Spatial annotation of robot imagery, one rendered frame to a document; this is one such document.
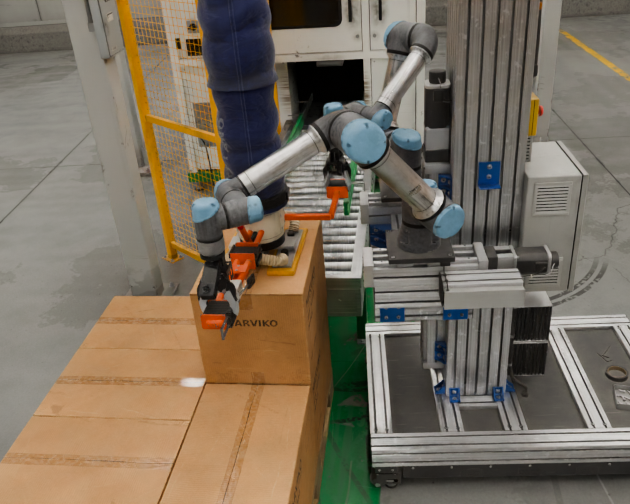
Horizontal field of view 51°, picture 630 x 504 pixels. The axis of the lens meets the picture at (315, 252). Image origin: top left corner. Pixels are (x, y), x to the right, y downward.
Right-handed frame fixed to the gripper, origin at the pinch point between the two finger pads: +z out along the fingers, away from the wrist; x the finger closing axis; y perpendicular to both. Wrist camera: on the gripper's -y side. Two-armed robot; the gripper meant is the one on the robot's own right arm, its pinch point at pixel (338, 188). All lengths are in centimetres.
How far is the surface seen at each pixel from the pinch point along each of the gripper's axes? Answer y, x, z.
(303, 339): 58, -8, 32
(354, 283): -7, 4, 49
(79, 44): -75, -135, -46
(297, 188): -120, -40, 52
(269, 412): 73, -20, 53
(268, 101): 35, -17, -47
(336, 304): -7, -5, 61
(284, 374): 58, -16, 48
